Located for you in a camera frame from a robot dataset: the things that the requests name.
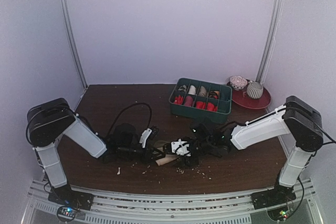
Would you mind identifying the left aluminium corner post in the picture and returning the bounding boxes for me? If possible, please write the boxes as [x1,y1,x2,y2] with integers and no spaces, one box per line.
[60,0,88,90]

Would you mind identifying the green divided storage box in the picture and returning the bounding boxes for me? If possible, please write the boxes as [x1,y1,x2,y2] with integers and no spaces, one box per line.
[169,78,233,124]

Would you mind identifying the pink patterned bowl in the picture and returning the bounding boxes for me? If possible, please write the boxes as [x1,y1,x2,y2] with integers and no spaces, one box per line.
[229,76,248,90]

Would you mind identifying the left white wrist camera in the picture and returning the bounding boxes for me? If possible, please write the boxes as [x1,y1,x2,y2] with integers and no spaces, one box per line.
[139,128,152,148]

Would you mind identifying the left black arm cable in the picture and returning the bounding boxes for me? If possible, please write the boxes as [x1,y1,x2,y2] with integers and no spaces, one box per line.
[106,102,153,141]

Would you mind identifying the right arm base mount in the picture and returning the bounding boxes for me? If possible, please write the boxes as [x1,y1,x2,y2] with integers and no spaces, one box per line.
[251,189,296,210]

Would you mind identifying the cream rolled sock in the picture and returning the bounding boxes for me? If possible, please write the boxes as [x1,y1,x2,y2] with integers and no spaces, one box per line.
[188,85,197,95]

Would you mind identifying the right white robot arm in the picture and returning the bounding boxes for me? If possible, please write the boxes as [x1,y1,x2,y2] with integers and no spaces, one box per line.
[163,95,335,204]

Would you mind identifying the maroon rolled sock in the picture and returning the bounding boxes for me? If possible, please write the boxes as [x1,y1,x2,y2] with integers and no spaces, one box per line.
[183,95,194,106]

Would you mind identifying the right aluminium corner post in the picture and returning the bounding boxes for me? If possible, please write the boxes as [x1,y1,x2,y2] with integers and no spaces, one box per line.
[256,0,284,84]

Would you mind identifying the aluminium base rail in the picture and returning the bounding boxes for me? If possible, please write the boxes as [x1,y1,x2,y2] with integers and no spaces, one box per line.
[26,178,320,224]

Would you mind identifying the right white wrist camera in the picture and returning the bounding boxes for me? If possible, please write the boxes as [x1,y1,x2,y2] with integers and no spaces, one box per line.
[171,139,191,156]

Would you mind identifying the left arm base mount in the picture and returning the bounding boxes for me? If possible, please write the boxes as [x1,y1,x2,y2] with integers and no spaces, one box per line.
[48,191,94,210]

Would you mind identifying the red round plate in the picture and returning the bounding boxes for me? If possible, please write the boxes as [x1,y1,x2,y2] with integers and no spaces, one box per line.
[227,81,272,110]

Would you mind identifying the beige striped sock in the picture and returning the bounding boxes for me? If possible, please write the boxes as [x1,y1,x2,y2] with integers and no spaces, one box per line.
[154,140,178,166]

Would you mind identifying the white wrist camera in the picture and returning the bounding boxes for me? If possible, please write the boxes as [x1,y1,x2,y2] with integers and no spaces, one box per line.
[171,139,191,156]
[139,128,152,148]

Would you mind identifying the white striped cup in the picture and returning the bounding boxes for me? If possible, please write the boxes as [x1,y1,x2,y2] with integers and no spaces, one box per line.
[246,81,264,99]

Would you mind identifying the red socks in box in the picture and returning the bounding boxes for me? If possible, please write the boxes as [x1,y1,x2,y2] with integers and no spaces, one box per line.
[173,95,217,112]

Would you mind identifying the aluminium corner post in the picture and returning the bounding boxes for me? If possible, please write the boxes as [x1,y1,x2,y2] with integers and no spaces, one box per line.
[256,0,284,84]
[60,0,88,90]

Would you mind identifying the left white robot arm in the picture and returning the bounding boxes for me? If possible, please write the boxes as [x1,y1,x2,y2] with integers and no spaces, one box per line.
[25,98,166,205]

